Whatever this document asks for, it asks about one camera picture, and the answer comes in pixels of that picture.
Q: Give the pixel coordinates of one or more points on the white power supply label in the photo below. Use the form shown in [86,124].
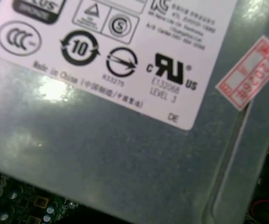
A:
[148,35]

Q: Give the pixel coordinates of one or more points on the green motherboard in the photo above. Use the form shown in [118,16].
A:
[8,205]

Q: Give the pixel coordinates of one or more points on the red sticker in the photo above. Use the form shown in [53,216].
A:
[249,74]

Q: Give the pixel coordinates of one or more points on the grey power supply unit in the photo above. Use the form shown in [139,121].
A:
[125,163]

